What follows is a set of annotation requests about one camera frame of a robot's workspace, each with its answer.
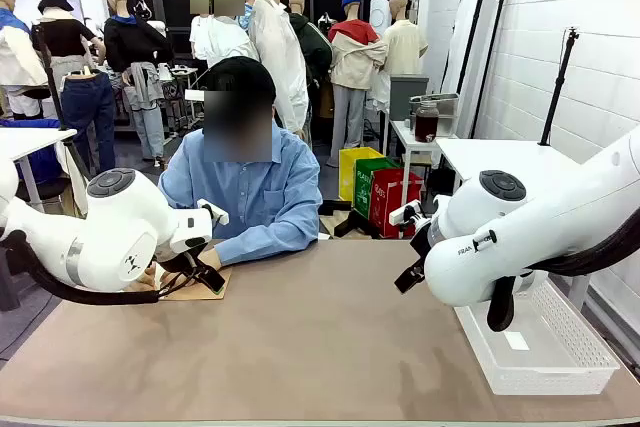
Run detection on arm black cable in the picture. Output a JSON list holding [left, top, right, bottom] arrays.
[[486, 219, 640, 334], [0, 229, 162, 306]]

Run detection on black camera tripod pole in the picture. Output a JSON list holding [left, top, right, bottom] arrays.
[[538, 26, 581, 147]]

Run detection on mannequin green checked hat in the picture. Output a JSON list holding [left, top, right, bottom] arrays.
[[194, 0, 261, 68]]

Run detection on person's right hand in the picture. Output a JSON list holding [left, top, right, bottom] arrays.
[[125, 266, 159, 293]]

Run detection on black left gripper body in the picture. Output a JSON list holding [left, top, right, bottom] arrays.
[[154, 245, 202, 276]]

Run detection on half mannequin blue jeans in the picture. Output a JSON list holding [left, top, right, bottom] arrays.
[[59, 66, 118, 174]]

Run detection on mannequin blue white jacket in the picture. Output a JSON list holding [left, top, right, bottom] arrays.
[[0, 0, 49, 119]]

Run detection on glass jar brown liquid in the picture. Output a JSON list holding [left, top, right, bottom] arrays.
[[414, 100, 441, 144]]

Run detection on mannequin beige shirt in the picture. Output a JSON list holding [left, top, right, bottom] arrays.
[[382, 0, 430, 79]]

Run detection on tall mannequin white shirt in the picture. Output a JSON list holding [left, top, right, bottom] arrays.
[[248, 0, 312, 141]]

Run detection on yellow recycling bin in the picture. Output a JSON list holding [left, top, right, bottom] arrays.
[[338, 146, 386, 203]]

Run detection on small white table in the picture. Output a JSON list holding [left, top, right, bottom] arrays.
[[387, 119, 459, 209]]

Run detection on white work table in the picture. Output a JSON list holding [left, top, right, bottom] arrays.
[[0, 126, 78, 214]]

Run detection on metal tray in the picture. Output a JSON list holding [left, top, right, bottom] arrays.
[[409, 92, 461, 119]]

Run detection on person in blue shirt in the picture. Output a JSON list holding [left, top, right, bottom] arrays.
[[158, 56, 324, 267]]

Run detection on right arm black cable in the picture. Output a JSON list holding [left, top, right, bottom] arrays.
[[486, 219, 640, 334]]

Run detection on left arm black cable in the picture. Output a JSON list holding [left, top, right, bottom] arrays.
[[0, 229, 162, 306]]

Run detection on person's left forearm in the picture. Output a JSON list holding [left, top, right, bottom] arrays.
[[214, 216, 322, 267]]

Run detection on mannequin blue cap red jacket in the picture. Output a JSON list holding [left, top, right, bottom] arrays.
[[326, 0, 389, 169]]

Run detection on black wall pole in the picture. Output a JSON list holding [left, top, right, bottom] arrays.
[[480, 0, 517, 121], [468, 0, 497, 116]]

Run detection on large white side table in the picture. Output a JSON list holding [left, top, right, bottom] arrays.
[[435, 137, 584, 198]]

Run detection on background person white shirt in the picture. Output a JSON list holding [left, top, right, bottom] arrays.
[[188, 0, 217, 62]]

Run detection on red recycling bin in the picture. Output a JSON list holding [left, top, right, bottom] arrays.
[[368, 167, 424, 240]]

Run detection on white oval appliance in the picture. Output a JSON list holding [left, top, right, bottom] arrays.
[[369, 0, 393, 39]]

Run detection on mannequin dark green hoodie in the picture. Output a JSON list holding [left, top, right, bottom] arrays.
[[287, 0, 334, 148]]

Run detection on white perforated plastic basket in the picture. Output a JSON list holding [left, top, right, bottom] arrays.
[[453, 276, 622, 397]]

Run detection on person's left hand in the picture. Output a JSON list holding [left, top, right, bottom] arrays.
[[198, 246, 224, 272]]

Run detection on mannequin black bucket hat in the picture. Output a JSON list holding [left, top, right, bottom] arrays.
[[30, 0, 107, 94]]

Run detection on spiral notebook brown cover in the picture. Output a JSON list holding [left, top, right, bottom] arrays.
[[152, 261, 234, 302]]

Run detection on white label sticker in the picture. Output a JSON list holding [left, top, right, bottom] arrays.
[[502, 330, 531, 352]]

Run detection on wooden board black brackets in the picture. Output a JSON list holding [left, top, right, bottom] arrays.
[[318, 199, 382, 241]]

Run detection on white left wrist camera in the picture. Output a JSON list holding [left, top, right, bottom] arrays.
[[196, 198, 231, 227]]

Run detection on mannequin black hoodie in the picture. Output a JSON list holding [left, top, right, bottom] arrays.
[[103, 0, 176, 164]]

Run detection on green recycling bin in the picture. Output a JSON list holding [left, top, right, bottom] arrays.
[[352, 156, 401, 221]]

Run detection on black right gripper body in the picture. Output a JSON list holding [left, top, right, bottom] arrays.
[[408, 223, 437, 262]]

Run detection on grey plastic stool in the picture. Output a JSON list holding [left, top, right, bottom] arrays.
[[0, 246, 22, 312]]

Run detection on grey cabinet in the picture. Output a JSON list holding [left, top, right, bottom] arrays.
[[388, 75, 431, 121]]

